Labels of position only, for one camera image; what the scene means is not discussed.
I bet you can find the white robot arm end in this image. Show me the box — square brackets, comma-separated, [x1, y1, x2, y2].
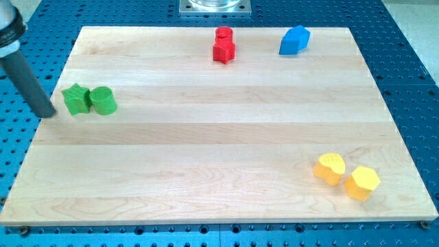
[1, 0, 27, 58]

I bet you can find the light wooden board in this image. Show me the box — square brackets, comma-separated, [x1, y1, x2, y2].
[1, 26, 438, 226]

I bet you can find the red star block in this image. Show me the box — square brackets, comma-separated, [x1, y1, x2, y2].
[213, 38, 236, 64]

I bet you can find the red cylinder block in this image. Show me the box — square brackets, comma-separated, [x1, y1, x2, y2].
[215, 26, 233, 43]

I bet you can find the blue angular block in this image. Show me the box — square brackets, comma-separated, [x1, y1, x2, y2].
[278, 25, 311, 55]

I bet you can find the green cylinder block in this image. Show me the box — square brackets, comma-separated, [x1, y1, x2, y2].
[89, 86, 117, 115]

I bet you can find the yellow heart block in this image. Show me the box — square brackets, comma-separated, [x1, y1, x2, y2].
[313, 153, 346, 186]

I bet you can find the green star block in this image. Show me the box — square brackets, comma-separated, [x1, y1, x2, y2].
[61, 84, 92, 115]

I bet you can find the yellow hexagon block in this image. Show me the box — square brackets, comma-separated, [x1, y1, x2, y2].
[344, 166, 381, 201]

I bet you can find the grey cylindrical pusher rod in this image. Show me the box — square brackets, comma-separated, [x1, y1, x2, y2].
[1, 50, 56, 118]

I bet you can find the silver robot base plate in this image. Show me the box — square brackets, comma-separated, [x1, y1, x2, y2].
[178, 0, 252, 16]

